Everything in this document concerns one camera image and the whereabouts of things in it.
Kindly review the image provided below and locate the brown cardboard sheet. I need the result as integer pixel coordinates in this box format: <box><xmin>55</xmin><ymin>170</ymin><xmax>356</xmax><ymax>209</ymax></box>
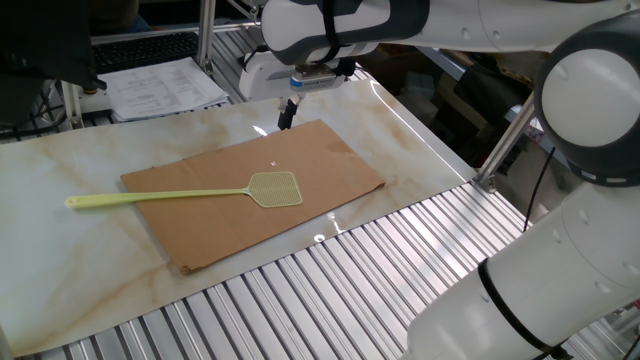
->
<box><xmin>120</xmin><ymin>118</ymin><xmax>386</xmax><ymax>275</ymax></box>

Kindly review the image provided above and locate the light green plastic flyswatter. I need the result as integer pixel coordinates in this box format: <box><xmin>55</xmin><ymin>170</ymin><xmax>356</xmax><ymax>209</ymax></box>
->
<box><xmin>64</xmin><ymin>171</ymin><xmax>305</xmax><ymax>210</ymax></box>

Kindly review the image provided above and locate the black computer keyboard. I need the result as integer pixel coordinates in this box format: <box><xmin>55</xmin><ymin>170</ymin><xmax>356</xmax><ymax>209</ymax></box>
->
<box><xmin>91</xmin><ymin>31</ymin><xmax>200</xmax><ymax>75</ymax></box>

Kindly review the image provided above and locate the stack of printed papers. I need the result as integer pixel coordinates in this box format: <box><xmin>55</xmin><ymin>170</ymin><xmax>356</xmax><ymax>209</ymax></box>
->
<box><xmin>98</xmin><ymin>56</ymin><xmax>230</xmax><ymax>123</ymax></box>

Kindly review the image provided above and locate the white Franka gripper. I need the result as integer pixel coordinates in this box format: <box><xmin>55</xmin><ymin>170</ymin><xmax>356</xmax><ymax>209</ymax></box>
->
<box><xmin>238</xmin><ymin>51</ymin><xmax>351</xmax><ymax>131</ymax></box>

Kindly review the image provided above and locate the black cable bundle on arm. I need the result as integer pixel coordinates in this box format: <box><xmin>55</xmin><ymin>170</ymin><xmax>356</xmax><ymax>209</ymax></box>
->
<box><xmin>522</xmin><ymin>146</ymin><xmax>557</xmax><ymax>234</ymax></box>

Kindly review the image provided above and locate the black computer monitor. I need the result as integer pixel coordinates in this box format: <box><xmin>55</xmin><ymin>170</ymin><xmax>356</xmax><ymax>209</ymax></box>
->
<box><xmin>0</xmin><ymin>0</ymin><xmax>108</xmax><ymax>126</ymax></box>

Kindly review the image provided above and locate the aluminium frame post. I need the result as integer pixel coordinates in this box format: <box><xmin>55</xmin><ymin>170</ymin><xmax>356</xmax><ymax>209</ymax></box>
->
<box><xmin>473</xmin><ymin>94</ymin><xmax>536</xmax><ymax>194</ymax></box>
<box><xmin>59</xmin><ymin>79</ymin><xmax>84</xmax><ymax>130</ymax></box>
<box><xmin>196</xmin><ymin>0</ymin><xmax>217</xmax><ymax>75</ymax></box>

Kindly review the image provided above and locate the marble pattern board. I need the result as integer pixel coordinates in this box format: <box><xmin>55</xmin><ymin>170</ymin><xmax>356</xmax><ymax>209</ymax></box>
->
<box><xmin>0</xmin><ymin>77</ymin><xmax>477</xmax><ymax>357</ymax></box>

